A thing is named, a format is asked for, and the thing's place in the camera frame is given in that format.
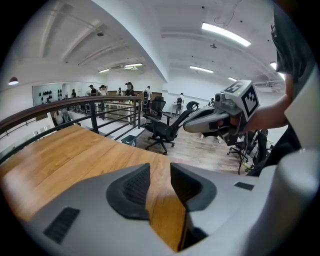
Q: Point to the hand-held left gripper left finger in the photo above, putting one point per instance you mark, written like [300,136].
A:
[95,220]

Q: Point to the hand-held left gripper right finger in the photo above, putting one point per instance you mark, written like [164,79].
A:
[230,205]

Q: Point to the person's black clothing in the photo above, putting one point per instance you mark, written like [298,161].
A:
[292,37]

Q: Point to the grey recycling bin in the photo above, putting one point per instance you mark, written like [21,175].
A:
[129,140]

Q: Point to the black mesh office chair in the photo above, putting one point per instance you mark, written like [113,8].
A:
[158,107]

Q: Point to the brown wooden counter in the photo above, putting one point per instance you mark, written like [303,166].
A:
[157,95]

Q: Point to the yellow-green bottle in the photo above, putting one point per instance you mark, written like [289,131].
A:
[246,166]

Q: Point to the long ceiling tube light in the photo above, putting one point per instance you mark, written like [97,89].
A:
[232,79]
[275,67]
[104,70]
[201,69]
[133,65]
[226,33]

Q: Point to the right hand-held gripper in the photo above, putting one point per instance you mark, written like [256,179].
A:
[250,100]

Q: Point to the black reclined office chair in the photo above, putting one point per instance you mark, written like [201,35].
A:
[165,131]

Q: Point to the group of black wall caps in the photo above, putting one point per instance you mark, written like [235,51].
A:
[50,95]

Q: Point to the person's right forearm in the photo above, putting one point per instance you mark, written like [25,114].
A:
[267,115]

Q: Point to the black pendant lamp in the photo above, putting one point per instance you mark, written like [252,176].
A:
[13,81]

